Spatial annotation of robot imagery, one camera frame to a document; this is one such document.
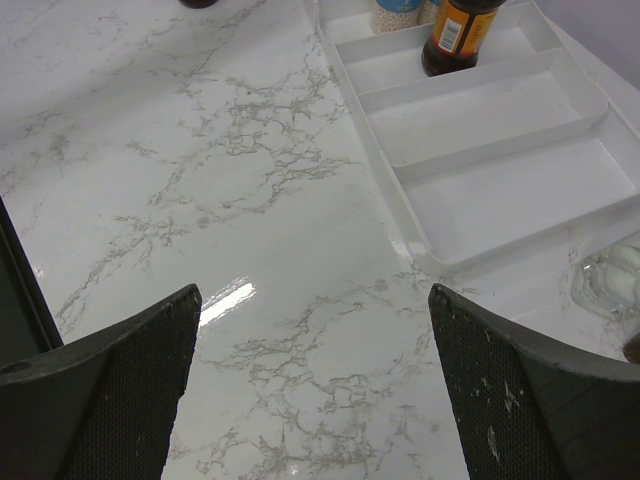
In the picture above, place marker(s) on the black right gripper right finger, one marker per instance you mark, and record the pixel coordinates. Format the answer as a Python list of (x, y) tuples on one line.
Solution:
[(528, 406)]

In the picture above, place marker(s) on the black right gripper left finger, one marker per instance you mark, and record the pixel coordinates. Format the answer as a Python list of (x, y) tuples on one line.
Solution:
[(103, 406)]

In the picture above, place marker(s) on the square dark sauce bottle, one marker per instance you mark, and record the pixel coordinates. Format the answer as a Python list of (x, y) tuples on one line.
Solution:
[(631, 350)]

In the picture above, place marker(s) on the red lid sauce jar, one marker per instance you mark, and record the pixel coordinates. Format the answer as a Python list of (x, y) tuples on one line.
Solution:
[(198, 4)]

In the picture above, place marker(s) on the blue label spice jar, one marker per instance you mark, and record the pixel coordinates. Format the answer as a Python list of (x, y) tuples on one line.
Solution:
[(393, 15)]

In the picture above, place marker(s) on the square clear glass bottle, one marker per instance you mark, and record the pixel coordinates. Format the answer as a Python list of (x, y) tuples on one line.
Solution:
[(606, 282)]

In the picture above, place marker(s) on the white compartment organizer tray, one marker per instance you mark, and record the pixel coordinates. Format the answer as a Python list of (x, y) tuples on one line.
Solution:
[(478, 163)]

